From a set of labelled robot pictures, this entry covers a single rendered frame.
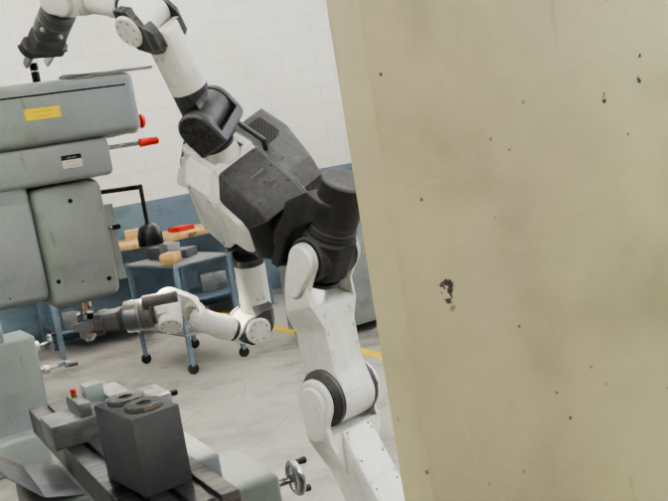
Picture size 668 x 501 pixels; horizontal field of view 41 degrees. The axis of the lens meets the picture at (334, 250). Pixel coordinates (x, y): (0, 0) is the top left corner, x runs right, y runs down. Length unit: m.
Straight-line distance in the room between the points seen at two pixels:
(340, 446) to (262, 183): 0.67
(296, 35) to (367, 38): 9.39
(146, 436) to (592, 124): 1.40
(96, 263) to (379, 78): 1.71
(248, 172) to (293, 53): 7.96
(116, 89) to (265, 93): 7.54
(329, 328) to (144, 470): 0.54
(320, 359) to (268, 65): 7.96
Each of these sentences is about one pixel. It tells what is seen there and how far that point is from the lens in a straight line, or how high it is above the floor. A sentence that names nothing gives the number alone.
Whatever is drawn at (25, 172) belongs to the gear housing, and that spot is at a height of 1.67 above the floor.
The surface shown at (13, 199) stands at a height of 1.61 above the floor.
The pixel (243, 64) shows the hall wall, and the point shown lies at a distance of 9.91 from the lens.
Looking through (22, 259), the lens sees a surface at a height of 1.46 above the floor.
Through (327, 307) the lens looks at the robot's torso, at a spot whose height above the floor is 1.24.
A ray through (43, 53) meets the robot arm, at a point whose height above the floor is 1.96.
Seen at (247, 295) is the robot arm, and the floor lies 1.23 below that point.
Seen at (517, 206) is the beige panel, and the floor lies 1.56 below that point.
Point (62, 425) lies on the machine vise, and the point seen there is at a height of 0.97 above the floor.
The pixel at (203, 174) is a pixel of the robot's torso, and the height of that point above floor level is 1.60.
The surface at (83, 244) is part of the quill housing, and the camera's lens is 2.46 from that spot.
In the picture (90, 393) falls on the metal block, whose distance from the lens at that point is 2.69.
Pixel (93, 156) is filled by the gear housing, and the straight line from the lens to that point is 2.45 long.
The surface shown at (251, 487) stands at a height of 0.69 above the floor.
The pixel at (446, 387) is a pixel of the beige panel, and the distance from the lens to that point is 0.90.
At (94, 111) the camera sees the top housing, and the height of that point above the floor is 1.80.
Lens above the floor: 1.67
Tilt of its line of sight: 8 degrees down
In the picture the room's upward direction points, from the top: 9 degrees counter-clockwise
